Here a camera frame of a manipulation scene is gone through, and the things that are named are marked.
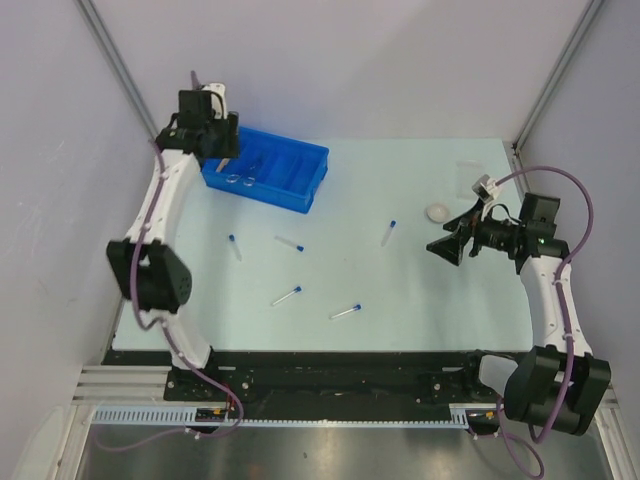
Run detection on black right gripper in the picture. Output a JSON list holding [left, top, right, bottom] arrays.
[[427, 198, 525, 266]]

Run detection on white porcelain evaporating dish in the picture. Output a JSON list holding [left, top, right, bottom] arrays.
[[425, 202, 450, 224]]

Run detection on metal crucible tongs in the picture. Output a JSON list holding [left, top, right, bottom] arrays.
[[226, 156, 264, 187]]

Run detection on wooden test tube clamp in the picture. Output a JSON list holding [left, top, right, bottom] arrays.
[[216, 158, 231, 173]]

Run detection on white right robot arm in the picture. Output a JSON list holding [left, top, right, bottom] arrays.
[[426, 193, 611, 436]]

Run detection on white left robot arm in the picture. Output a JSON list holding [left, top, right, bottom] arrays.
[[106, 112, 239, 400]]

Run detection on blue-capped test tube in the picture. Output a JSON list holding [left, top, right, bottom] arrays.
[[270, 285, 302, 307], [228, 234, 243, 262], [274, 236, 304, 252], [380, 220, 397, 247], [328, 304, 362, 321]]

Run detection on clear plastic test tube rack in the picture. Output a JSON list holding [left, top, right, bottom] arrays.
[[455, 161, 486, 201]]

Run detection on blue plastic bin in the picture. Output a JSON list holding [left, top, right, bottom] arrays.
[[202, 127, 329, 214]]

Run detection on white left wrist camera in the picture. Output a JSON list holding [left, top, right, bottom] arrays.
[[201, 82, 229, 119]]

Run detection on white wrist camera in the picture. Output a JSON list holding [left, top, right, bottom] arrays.
[[472, 174, 502, 205], [201, 82, 229, 119]]

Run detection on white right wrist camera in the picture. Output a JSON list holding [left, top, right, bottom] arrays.
[[472, 174, 502, 205]]

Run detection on aluminium frame rail left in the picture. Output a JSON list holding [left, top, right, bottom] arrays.
[[73, 0, 159, 140]]

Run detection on aluminium frame rail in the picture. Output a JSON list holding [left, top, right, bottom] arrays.
[[520, 1, 639, 479], [73, 0, 159, 140]]

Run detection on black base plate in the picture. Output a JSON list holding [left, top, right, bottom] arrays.
[[99, 349, 501, 421]]

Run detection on aluminium frame rail right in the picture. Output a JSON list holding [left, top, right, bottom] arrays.
[[520, 1, 639, 479]]

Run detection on slotted cable duct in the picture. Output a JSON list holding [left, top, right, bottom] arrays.
[[92, 405, 469, 429]]

